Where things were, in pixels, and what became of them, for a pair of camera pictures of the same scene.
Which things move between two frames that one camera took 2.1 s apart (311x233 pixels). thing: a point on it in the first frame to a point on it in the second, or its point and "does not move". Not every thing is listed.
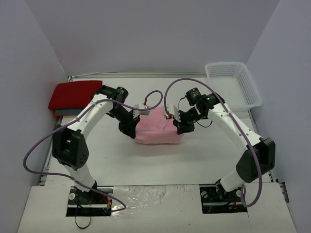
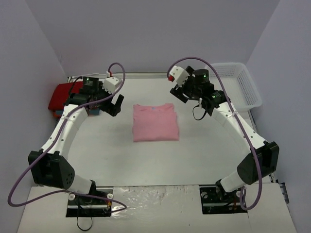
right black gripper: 182,121 to 181,92
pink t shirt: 155,128 does not move
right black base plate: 215,200 does not move
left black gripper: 129,124 to 110,105
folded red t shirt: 73,95 does not move
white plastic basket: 234,84 does not move
